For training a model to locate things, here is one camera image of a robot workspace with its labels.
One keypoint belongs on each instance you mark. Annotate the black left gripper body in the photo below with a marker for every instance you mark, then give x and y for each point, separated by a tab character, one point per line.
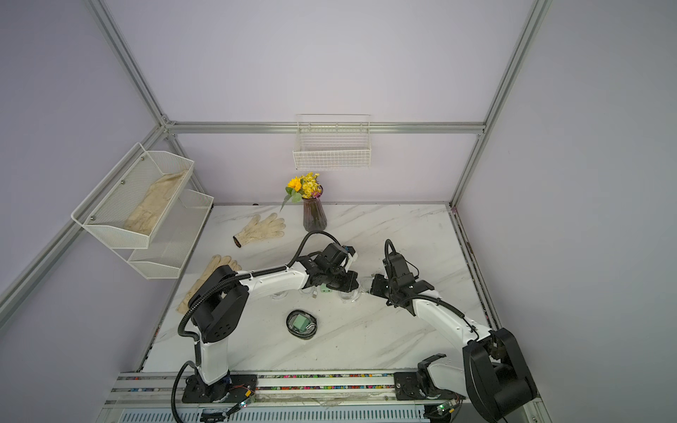
340	281

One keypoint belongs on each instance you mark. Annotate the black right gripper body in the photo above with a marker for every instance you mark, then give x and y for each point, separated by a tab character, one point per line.
384	286

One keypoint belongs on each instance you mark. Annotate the light green usb charger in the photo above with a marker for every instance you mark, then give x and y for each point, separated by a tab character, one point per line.
302	323

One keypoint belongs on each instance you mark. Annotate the clear pouch with black zipper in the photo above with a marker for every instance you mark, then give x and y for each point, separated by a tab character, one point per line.
312	329

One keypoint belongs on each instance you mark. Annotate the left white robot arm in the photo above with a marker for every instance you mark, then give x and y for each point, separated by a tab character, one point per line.
218	307

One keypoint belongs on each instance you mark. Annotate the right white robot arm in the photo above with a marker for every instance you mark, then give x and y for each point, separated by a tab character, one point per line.
487	366

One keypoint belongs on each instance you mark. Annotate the dark ribbed glass vase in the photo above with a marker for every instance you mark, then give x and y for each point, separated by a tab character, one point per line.
314	218

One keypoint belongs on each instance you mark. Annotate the cream knit work glove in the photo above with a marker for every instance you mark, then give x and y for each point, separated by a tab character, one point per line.
260	230

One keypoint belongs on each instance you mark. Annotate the yellow flower bouquet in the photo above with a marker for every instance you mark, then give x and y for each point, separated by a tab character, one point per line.
302	188

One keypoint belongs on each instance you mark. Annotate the yellow leather work glove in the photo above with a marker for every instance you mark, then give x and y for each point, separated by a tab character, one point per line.
214	263

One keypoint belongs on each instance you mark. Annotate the lower white mesh shelf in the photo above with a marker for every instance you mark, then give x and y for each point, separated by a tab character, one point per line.
174	240

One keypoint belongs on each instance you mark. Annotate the white mesh shelf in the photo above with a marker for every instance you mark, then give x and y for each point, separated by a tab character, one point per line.
174	240
105	210

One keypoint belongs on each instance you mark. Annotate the beige glove in shelf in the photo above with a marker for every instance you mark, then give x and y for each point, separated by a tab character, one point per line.
147	214

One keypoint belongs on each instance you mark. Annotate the upper white mesh shelf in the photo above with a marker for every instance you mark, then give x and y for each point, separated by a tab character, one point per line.
105	210

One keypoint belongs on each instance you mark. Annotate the white wire wall basket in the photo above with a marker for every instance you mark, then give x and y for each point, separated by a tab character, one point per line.
332	142

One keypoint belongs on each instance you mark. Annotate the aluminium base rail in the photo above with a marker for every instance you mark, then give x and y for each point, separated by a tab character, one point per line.
314	387

